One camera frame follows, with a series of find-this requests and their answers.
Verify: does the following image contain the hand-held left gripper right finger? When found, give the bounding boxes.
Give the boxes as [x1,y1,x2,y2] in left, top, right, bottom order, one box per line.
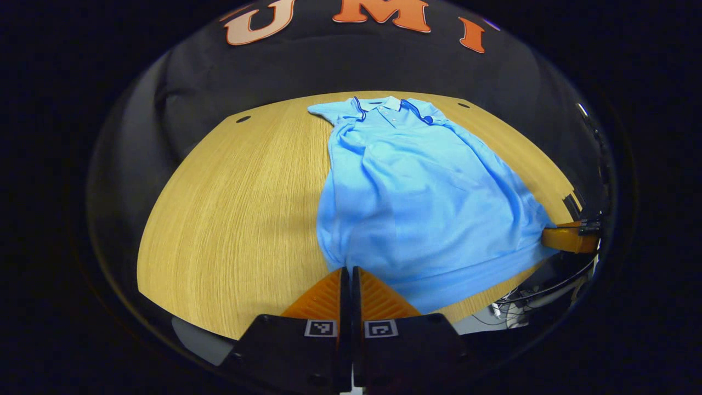
[352,266,473,390]

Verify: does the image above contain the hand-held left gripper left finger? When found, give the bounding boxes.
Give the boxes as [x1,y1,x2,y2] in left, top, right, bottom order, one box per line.
[219,266,352,393]

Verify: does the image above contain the light blue T-shirt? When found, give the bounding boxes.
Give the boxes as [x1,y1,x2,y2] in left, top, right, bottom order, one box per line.
[308,96,560,314]

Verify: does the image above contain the black backdrop cloth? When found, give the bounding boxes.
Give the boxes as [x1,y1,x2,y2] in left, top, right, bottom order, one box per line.
[88,0,609,308]

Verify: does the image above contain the black cable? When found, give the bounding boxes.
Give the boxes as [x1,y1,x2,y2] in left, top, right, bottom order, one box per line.
[496,258,598,306]

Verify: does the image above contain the bundle of white cables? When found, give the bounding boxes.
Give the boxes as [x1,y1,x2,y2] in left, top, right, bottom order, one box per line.
[491,302,530,329]

